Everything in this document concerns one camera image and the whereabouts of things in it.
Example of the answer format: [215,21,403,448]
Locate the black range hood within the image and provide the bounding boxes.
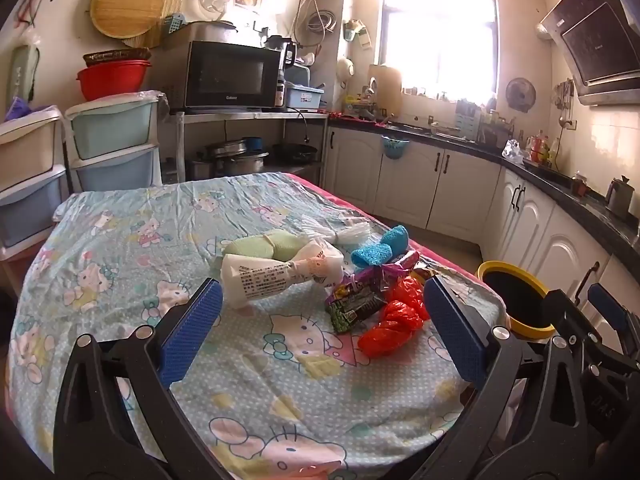
[540,0,640,106]

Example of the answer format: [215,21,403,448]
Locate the white blue storage drawer unit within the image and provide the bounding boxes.
[0,105,68,261]

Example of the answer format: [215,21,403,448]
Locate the purple snack wrapper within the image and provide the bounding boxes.
[350,250,421,291]

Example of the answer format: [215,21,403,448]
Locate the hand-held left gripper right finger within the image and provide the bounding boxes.
[415,275,588,480]

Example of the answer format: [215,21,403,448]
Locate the kitchen window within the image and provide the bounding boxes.
[382,0,501,103]

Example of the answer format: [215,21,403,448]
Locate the black microwave oven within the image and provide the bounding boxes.
[182,40,286,113]

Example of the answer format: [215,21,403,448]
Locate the round bamboo tray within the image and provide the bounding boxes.
[90,0,166,38]
[122,0,183,48]

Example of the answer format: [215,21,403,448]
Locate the white kitchen cabinets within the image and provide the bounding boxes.
[322,125,640,331]

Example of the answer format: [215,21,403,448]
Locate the blue storage box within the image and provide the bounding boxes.
[285,62,326,111]

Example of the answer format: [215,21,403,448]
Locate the cartoon cat printed blanket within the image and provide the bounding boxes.
[5,172,506,480]

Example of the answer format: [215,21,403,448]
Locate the yellow rimmed black bin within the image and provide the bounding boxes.
[475,260,558,341]

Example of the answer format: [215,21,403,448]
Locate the brown wicker basket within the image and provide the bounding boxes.
[82,47,151,67]

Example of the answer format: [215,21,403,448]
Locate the blue sponge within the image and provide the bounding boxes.
[350,225,411,267]

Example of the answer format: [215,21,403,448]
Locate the dark yellow-green snack wrapper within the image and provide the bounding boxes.
[324,282,388,335]

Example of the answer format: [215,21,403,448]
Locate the pale green hanging pouch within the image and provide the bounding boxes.
[10,45,41,103]

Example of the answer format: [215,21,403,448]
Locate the red plastic basin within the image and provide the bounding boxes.
[76,60,152,102]

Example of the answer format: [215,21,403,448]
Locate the white printed plastic packet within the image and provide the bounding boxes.
[220,240,346,307]

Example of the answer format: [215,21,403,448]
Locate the steel cooking pot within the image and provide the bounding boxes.
[220,152,271,178]

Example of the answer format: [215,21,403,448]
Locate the purple cloth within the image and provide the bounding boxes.
[5,97,33,123]

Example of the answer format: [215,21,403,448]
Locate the red plastic bag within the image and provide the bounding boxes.
[357,277,431,358]

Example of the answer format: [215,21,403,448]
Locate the small dark wall fan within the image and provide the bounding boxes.
[505,77,538,113]

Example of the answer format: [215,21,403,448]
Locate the pale green sponge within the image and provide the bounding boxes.
[222,229,303,263]

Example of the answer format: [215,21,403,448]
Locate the black counter rack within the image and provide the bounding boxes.
[477,110,516,148]

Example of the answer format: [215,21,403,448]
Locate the black wok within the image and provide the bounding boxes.
[272,142,318,163]

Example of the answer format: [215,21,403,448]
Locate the pale blue drawer organizer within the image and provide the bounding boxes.
[455,100,483,138]

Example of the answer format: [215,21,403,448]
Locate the wooden cutting board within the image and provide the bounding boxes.
[368,64,403,116]

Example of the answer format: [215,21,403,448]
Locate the blue hanging cabinet bin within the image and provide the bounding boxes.
[381,134,408,161]

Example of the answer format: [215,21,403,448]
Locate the steel pan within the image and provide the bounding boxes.
[205,140,248,158]

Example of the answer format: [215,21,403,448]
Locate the black cabinet door handle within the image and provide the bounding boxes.
[575,261,601,306]

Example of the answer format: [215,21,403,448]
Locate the coiled white hose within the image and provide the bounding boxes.
[306,7,338,33]

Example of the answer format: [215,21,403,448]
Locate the hanging kitchen utensils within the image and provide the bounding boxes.
[555,80,576,128]

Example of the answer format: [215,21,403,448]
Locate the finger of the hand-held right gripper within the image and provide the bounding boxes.
[587,284,640,361]
[548,288,608,361]

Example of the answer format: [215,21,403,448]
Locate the grey lidded pot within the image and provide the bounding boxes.
[185,20,241,46]

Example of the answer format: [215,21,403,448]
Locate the steel lidded pitcher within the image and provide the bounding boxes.
[606,176,636,216]

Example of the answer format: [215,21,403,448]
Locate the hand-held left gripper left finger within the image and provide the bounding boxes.
[52,278,226,480]

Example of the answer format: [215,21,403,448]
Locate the clear plastic wrapper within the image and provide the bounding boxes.
[300,214,373,246]

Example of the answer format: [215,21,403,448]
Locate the dark stone countertop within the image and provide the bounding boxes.
[327,112,640,261]

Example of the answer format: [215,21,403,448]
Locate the metal shelf rack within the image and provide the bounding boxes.
[167,107,331,186]

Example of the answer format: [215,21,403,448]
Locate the teal blue storage drawer unit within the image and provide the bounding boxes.
[65,91,163,193]

